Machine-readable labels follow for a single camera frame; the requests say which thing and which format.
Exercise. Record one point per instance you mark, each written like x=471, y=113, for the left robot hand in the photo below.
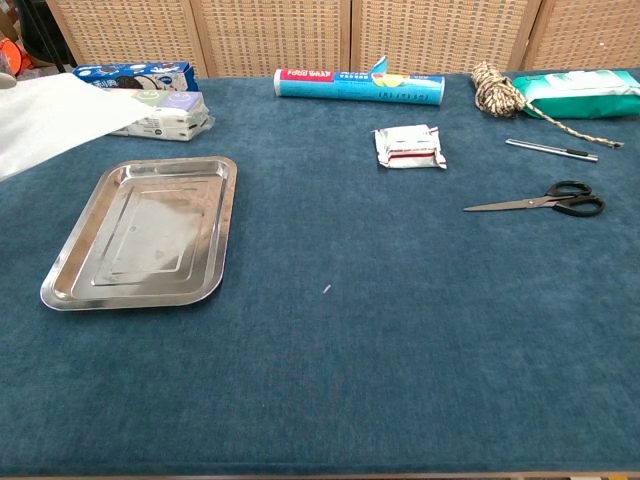
x=6, y=81

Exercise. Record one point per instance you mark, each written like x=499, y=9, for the white paper sheet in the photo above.
x=55, y=115

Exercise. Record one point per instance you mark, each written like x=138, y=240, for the stainless steel tray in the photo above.
x=145, y=235

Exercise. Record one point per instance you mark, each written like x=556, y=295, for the orange round object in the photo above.
x=17, y=57

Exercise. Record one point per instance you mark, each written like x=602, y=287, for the black tripod stand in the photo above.
x=55, y=55

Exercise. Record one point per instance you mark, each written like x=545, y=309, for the blue cookie box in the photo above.
x=160, y=75

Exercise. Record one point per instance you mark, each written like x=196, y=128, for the pastel tissue multipack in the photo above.
x=175, y=115

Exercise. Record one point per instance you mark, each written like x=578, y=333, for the woven wooden folding screen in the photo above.
x=275, y=35

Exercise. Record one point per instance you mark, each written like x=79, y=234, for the plastic food wrap box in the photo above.
x=350, y=87

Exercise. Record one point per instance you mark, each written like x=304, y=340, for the white red small packet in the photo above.
x=407, y=147

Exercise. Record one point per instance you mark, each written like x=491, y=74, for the blue table cloth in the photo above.
x=350, y=350

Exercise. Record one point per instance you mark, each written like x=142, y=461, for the silver pen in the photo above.
x=550, y=149

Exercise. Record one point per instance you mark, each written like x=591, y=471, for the green wet wipes pack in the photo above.
x=585, y=97

